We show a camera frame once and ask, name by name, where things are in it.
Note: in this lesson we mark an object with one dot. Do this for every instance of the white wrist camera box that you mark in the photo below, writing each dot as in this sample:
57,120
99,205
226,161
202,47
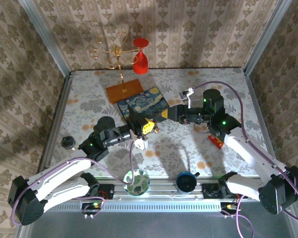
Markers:
141,143
186,95

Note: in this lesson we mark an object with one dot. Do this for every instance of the green leaf patterned bowl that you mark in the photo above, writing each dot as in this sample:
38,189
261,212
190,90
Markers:
136,183

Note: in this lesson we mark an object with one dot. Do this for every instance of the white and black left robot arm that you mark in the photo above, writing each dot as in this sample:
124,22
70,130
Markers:
59,173

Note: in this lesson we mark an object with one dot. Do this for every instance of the dark starry night painted box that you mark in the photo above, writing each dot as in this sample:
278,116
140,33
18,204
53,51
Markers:
144,101

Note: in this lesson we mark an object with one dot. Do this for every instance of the aluminium frame post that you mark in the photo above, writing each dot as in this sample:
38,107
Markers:
265,37
46,37

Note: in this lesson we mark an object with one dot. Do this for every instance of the small controller board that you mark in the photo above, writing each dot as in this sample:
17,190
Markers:
229,209
92,209

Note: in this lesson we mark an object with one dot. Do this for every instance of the aluminium side rail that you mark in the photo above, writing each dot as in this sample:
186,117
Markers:
56,124
258,109

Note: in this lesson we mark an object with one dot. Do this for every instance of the red snack packet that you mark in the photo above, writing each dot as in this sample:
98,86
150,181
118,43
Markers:
217,142

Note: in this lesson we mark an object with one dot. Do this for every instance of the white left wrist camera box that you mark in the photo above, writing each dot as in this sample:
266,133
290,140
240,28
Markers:
141,143

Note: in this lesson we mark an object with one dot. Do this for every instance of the grey metal shelf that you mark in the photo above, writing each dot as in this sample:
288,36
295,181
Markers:
151,225

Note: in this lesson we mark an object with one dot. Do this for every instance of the red wine glass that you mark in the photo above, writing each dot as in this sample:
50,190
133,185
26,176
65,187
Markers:
140,64

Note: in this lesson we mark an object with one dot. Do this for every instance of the dark blue mug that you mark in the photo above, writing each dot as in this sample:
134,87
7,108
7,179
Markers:
186,182

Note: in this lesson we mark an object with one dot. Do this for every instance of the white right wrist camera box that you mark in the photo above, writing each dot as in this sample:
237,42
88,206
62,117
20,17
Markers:
186,95

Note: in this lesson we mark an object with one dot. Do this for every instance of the perforated metal strip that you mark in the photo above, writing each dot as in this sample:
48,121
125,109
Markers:
164,207

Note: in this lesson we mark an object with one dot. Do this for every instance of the small black capped bottle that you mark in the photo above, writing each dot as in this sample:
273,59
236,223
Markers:
67,142

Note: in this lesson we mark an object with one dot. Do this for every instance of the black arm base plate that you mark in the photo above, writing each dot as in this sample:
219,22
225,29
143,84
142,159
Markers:
209,191
108,192

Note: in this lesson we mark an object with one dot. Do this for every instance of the aluminium front rail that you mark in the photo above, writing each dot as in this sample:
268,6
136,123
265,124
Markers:
164,191

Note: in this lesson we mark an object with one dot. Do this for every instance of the floral patterned tablecloth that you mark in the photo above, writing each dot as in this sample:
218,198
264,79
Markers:
164,153

